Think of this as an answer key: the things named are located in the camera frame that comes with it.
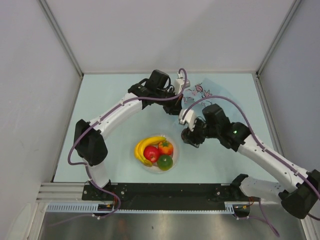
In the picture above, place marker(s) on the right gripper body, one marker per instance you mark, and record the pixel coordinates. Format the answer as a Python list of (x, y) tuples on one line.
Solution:
[(198, 133)]

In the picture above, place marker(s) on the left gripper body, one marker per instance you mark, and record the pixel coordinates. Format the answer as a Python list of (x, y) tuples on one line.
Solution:
[(169, 105)]

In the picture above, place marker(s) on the orange red fake peach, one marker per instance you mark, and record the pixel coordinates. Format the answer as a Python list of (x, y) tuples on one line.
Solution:
[(165, 148)]

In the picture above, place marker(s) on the light blue plastic bag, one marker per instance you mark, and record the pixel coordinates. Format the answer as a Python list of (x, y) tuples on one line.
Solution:
[(207, 88)]

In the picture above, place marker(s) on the green fake fruit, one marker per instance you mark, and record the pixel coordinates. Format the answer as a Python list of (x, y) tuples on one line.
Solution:
[(165, 162)]

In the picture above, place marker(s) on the red fake apple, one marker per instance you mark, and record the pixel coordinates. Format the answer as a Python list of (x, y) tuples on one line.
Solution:
[(151, 153)]

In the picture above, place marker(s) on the yellow fake fruit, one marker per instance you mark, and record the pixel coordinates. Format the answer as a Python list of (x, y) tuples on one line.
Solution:
[(139, 150)]

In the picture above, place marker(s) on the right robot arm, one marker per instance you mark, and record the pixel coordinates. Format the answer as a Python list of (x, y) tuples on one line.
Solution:
[(295, 188)]

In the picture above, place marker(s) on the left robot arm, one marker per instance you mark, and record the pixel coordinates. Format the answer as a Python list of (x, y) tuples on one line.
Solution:
[(90, 136)]

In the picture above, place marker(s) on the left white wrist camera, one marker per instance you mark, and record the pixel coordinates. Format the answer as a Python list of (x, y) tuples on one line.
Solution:
[(180, 83)]

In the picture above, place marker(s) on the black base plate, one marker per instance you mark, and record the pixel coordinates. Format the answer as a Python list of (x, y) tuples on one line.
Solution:
[(177, 196)]

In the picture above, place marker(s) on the aluminium frame rail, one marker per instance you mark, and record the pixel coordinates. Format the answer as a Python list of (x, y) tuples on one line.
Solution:
[(86, 192)]

